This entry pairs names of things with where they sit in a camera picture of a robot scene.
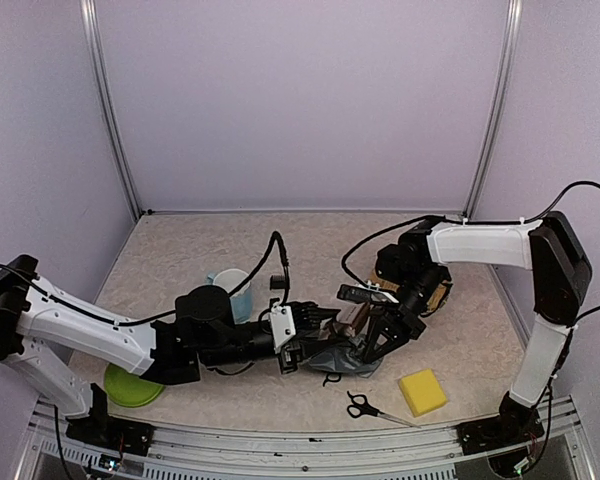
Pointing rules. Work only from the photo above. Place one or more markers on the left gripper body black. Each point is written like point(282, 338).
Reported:
point(289, 349)

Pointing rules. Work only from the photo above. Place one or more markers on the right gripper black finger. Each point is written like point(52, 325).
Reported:
point(397, 337)
point(376, 339)

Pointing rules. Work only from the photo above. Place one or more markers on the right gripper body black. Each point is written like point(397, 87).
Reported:
point(408, 320)

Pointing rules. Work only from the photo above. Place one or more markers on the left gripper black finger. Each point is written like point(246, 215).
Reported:
point(323, 352)
point(311, 312)

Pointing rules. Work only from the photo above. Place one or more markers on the gold black hair clipper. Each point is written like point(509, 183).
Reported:
point(347, 324)

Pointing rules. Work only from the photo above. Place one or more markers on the black handled scissors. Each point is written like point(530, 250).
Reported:
point(360, 406)
point(331, 377)

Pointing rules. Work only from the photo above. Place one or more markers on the grey zipper pouch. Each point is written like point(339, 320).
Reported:
point(350, 362)

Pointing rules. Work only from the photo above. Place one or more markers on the black clipper comb guard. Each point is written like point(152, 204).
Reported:
point(278, 282)

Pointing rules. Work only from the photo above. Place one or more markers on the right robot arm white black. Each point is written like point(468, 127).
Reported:
point(547, 248)

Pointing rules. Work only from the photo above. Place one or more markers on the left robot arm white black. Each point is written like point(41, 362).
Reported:
point(203, 334)

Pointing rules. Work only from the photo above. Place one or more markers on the woven bamboo tray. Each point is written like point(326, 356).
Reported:
point(437, 299)

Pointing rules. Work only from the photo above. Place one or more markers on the yellow sponge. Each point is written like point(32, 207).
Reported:
point(422, 392)

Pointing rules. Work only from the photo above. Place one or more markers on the light blue cup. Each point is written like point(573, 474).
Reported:
point(242, 300)

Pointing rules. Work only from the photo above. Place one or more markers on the green plastic plate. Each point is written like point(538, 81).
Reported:
point(127, 390)

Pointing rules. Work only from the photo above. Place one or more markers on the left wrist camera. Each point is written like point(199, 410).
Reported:
point(282, 326)

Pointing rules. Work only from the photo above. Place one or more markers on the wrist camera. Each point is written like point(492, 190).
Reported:
point(363, 294)
point(282, 326)

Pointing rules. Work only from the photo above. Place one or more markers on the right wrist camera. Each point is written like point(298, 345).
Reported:
point(363, 294)

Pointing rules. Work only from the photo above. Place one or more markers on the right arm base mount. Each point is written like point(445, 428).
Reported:
point(497, 432)

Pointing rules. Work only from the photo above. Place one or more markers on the aluminium front rail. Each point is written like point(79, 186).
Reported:
point(184, 452)

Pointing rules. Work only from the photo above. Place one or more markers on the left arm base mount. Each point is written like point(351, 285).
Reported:
point(121, 435)

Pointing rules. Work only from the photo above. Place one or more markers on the right aluminium corner post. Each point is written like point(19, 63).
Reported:
point(497, 106)

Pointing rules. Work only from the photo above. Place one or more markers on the aluminium corner post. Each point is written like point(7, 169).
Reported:
point(96, 51)
point(497, 106)

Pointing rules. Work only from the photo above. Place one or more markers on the left aluminium corner post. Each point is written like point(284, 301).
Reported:
point(96, 51)

